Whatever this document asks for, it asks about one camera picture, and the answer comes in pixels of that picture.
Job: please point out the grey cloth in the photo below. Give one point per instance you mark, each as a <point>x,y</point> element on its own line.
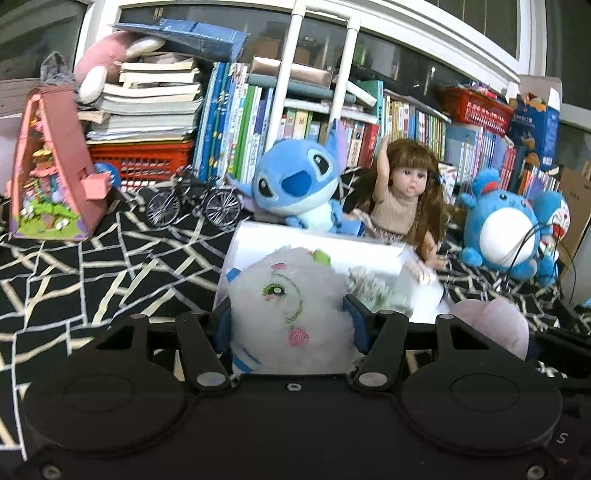
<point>57,69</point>

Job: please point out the light pink plush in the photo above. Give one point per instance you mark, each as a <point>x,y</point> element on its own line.
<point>494,323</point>

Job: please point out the black patterned blanket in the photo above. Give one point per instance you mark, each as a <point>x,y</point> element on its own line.
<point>92,277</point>

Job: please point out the long-haired doll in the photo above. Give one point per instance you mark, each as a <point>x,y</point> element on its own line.
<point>397,203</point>

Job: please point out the white fluffy plush toy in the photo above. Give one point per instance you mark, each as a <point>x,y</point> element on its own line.
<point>286,318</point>

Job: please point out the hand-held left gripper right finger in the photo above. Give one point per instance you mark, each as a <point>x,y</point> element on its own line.
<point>354,316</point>

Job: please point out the blue alien plush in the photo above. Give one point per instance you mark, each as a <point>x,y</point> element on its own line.
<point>291,180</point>

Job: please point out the blue round tin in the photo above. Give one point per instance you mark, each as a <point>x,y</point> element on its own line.
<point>106,173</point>

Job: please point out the pink white plush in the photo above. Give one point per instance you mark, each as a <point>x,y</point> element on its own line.
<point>106,55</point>

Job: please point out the row of upright books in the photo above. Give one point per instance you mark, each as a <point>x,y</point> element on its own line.
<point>231,124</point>

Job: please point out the green white floral scrunchie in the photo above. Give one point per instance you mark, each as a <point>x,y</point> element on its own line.
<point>378,290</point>

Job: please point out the red plastic basket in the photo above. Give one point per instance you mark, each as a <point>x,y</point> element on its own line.
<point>143,159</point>
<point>480,110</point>

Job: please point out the stack of flat books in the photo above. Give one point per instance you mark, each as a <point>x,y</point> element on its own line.
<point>143,106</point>

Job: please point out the pink model house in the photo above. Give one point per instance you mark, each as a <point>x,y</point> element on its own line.
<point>69,184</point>

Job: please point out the metal model bicycle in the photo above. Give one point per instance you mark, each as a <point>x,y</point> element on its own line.
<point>221,207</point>

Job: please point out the illustrated white box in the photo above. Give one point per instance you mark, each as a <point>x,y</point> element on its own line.
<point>447,180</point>

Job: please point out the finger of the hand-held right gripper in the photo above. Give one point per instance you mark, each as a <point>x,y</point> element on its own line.
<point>561,350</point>

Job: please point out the white metal rack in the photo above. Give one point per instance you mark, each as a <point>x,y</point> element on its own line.
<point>286,78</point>

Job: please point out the blue cat plush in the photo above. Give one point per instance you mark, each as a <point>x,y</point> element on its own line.
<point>551,207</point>

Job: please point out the brown cardboard sheet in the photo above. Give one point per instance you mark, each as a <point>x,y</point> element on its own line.
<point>577,207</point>

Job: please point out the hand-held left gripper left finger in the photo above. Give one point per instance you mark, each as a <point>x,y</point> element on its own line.
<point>225,323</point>

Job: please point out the round blue white plush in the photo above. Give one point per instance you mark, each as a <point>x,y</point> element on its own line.
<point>494,230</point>

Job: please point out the blue folder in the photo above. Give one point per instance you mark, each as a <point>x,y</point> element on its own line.
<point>198,39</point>

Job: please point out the blue printed carton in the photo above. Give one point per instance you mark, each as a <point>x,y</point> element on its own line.
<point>535,129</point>

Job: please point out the white cardboard box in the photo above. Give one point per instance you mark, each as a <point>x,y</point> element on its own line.
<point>323,244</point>

